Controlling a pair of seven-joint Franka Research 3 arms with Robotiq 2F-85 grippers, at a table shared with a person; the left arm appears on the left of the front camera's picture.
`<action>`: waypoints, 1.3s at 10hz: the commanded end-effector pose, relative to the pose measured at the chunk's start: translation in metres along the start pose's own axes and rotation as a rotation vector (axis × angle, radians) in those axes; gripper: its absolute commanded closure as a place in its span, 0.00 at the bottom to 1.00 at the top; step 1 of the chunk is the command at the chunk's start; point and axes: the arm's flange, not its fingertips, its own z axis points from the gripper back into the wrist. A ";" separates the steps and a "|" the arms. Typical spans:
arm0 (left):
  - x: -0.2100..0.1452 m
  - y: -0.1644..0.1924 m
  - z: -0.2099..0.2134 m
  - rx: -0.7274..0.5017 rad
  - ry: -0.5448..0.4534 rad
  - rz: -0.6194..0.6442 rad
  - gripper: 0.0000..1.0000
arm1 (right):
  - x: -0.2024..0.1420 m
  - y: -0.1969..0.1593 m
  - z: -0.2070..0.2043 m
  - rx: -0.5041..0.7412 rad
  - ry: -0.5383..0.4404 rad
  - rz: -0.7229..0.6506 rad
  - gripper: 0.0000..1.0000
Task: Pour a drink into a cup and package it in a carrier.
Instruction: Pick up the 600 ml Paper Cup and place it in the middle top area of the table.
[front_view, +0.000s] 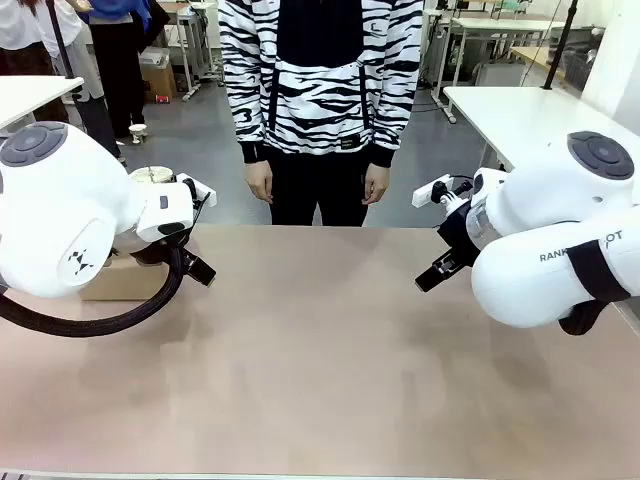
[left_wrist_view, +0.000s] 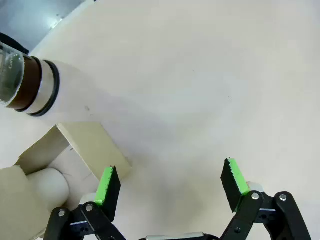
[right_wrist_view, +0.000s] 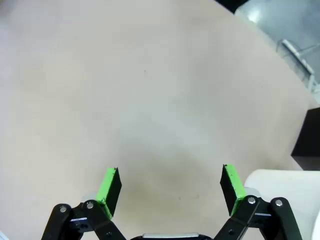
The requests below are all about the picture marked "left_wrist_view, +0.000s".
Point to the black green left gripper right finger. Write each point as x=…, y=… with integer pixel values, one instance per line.
x=232, y=190

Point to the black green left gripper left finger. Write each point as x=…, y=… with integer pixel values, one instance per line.
x=110, y=195

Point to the brown cardboard cup carrier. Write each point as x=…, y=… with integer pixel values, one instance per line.
x=90, y=145

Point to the white lidded paper cup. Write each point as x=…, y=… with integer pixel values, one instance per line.
x=50, y=185

